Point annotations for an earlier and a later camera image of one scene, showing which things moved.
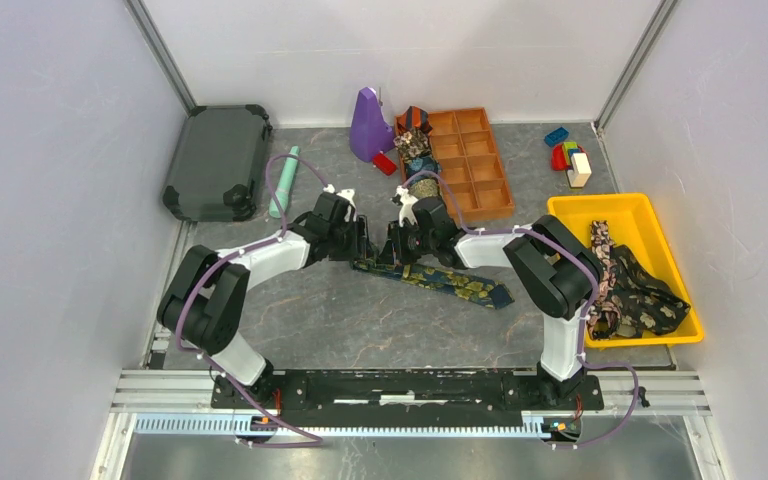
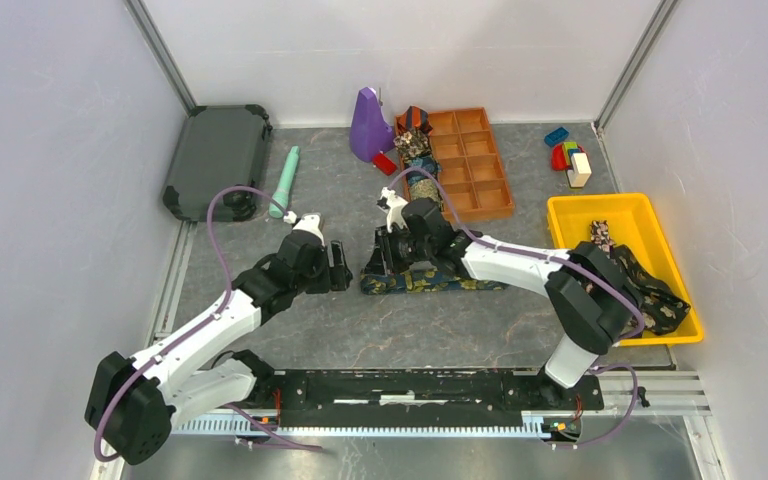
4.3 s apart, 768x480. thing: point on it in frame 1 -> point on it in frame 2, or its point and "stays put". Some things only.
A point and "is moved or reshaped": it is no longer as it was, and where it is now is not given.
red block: x=384 y=164 stays put
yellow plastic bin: x=634 y=223 stays put
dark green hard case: x=217 y=163 stays put
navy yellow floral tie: x=460 y=285 is moved or reshaped
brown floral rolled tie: x=412 y=144 stays put
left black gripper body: x=349 y=241 -> x=317 y=279
